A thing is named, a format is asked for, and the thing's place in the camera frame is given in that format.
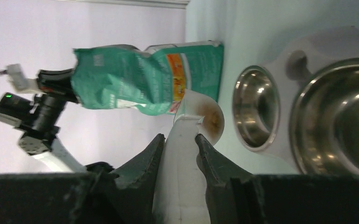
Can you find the green pet food bag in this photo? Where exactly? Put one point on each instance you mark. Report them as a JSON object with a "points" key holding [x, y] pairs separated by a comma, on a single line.
{"points": [[152, 81]]}

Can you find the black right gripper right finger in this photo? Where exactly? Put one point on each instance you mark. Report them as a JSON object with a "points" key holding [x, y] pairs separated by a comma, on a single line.
{"points": [[235, 196]]}

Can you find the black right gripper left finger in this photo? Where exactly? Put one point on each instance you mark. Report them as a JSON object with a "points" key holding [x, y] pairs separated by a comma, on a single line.
{"points": [[99, 196]]}

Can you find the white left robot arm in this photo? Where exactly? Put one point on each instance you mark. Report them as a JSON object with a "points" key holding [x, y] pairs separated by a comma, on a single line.
{"points": [[35, 109]]}

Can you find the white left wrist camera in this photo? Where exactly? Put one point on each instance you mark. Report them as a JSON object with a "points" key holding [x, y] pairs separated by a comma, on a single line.
{"points": [[19, 82]]}

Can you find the steel bowl near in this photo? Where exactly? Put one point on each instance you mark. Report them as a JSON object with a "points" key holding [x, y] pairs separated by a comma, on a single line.
{"points": [[256, 108]]}

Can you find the steel bowl far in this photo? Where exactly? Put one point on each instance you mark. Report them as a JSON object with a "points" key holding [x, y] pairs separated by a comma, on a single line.
{"points": [[324, 122]]}

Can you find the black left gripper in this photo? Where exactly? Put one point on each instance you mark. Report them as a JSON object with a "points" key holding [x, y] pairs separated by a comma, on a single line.
{"points": [[57, 83]]}

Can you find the steel bowl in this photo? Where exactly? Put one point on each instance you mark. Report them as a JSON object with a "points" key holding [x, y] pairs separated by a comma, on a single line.
{"points": [[324, 122], [256, 108]]}

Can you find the clear plastic scoop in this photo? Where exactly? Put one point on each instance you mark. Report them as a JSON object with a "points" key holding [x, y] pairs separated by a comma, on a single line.
{"points": [[181, 185]]}

